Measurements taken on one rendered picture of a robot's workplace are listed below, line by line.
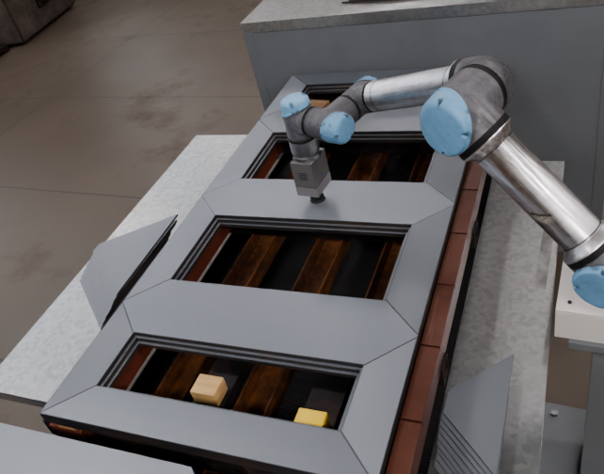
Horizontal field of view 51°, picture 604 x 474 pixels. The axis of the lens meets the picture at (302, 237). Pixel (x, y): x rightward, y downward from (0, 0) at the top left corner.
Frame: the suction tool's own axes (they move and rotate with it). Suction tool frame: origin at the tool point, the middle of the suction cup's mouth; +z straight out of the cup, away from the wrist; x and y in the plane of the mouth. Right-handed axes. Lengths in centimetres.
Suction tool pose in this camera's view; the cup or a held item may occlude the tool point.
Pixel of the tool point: (318, 201)
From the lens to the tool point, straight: 173.8
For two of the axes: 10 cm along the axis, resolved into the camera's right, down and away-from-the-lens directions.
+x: 8.7, 1.4, -4.7
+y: -4.4, 6.3, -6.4
